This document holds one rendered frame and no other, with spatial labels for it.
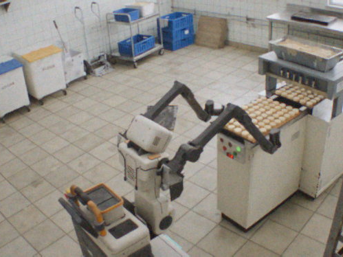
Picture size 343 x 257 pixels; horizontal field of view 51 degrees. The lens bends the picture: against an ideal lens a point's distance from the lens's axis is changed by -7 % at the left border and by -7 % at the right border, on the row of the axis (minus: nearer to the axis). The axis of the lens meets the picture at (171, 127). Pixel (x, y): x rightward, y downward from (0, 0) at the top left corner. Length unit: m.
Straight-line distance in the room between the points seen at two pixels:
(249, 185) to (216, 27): 4.79
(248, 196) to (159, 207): 0.81
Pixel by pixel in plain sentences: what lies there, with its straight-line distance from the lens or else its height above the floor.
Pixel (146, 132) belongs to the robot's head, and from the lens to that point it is 2.02.
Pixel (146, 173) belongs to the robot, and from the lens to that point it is 2.02.
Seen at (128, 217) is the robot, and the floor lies 0.81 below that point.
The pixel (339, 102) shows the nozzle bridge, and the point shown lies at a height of 0.95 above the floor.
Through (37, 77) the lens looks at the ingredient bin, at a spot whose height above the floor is 0.45.
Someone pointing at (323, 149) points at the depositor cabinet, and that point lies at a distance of 3.10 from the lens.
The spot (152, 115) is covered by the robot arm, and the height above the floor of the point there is 1.15.
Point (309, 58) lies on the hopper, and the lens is 2.93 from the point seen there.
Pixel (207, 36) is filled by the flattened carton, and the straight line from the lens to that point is 7.23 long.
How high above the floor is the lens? 2.23
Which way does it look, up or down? 30 degrees down
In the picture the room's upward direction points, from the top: 5 degrees counter-clockwise
